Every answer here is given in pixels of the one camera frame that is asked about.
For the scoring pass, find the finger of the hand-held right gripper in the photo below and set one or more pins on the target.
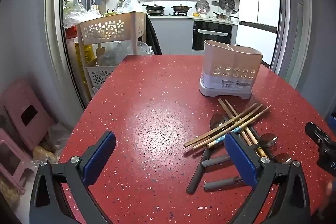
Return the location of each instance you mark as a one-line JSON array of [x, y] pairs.
[[316, 132]]

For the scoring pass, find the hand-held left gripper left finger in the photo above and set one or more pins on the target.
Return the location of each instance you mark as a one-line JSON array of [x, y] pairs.
[[101, 154]]

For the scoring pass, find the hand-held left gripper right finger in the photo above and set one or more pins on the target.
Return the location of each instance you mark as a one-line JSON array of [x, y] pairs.
[[241, 161]]

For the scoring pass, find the beige plastic utensil holder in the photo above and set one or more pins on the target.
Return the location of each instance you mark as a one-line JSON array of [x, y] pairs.
[[231, 61]]

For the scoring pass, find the person's right forearm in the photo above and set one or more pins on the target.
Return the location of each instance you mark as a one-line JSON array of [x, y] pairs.
[[331, 195]]

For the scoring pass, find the crumpled plastic bag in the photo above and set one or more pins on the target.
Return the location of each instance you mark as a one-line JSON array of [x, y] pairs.
[[52, 140]]

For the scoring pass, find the pink plastic stool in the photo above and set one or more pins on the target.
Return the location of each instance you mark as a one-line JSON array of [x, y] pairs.
[[10, 161], [23, 108]]

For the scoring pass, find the yellow oil bottle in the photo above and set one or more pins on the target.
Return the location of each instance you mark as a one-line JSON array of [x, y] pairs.
[[85, 58]]

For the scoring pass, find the clear plastic bag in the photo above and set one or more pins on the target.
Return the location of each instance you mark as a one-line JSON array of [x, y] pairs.
[[145, 48]]

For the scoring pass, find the black built-in oven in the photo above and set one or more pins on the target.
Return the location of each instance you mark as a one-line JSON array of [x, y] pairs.
[[211, 40]]

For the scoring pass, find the beige flower-cutout storage rack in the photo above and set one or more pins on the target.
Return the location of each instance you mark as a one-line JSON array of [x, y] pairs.
[[105, 27]]

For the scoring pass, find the white towel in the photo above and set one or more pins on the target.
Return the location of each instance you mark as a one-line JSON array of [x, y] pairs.
[[212, 32]]

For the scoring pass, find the grey lower cabinets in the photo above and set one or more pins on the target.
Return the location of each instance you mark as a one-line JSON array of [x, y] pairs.
[[173, 35]]

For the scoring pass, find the green basket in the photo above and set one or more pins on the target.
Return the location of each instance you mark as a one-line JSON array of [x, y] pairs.
[[110, 13]]

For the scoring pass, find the pile of clear plastic bags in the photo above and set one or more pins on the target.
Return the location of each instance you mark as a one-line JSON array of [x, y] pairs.
[[76, 15]]

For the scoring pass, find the steel pot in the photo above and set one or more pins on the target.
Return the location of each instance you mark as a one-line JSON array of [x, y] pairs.
[[220, 16]]

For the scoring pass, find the white plastic bag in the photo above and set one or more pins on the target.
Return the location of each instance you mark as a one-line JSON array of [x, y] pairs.
[[132, 5]]

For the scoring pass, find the gas stove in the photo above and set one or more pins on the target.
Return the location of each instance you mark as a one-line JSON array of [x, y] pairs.
[[168, 14]]

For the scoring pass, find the dark wok with lid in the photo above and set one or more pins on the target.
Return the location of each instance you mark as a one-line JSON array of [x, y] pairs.
[[155, 8]]

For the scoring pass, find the round metal steamer rack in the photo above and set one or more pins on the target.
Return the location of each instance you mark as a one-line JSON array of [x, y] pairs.
[[202, 6]]

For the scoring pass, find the brown wok with lid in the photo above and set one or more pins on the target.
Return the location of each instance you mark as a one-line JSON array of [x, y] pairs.
[[181, 7]]

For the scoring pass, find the grey sliding door frame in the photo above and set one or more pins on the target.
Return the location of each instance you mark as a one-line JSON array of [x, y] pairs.
[[53, 29]]

